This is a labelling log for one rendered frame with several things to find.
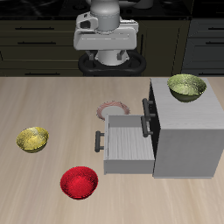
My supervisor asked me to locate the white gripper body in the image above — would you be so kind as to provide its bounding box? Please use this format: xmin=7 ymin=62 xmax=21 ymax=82
xmin=73 ymin=18 xmax=139 ymax=52

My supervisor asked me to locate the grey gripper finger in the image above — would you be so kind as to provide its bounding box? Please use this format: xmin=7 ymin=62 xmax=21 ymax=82
xmin=116 ymin=49 xmax=127 ymax=61
xmin=85 ymin=50 xmax=95 ymax=61

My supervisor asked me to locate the green bowl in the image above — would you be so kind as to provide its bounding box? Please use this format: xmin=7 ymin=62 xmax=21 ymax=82
xmin=166 ymin=73 xmax=207 ymax=103

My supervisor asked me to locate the white cabinet drawer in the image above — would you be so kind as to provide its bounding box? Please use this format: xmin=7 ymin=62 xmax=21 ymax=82
xmin=94 ymin=114 xmax=156 ymax=176

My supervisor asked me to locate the yellow bowl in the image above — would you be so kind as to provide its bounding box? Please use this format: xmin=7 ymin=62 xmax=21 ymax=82
xmin=15 ymin=126 xmax=50 ymax=154

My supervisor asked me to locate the white cabinet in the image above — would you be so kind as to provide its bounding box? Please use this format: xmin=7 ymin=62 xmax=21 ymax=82
xmin=140 ymin=76 xmax=224 ymax=179

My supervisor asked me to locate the red bowl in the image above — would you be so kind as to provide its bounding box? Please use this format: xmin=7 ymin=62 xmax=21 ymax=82
xmin=59 ymin=165 xmax=100 ymax=201

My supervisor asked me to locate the dark kitchen cupboard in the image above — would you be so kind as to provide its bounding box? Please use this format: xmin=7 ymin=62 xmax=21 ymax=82
xmin=0 ymin=17 xmax=191 ymax=78

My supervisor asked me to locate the pink fluted plate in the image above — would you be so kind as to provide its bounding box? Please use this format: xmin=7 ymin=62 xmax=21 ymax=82
xmin=96 ymin=100 xmax=131 ymax=122

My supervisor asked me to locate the black kitchen counter top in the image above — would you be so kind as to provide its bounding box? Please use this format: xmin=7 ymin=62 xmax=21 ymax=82
xmin=0 ymin=0 xmax=224 ymax=21

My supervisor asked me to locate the grey kitchen cupboard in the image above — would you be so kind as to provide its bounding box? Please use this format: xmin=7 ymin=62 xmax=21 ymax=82
xmin=180 ymin=17 xmax=224 ymax=78

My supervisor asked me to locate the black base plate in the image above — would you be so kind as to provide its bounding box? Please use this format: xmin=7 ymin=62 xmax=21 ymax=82
xmin=77 ymin=50 xmax=147 ymax=74

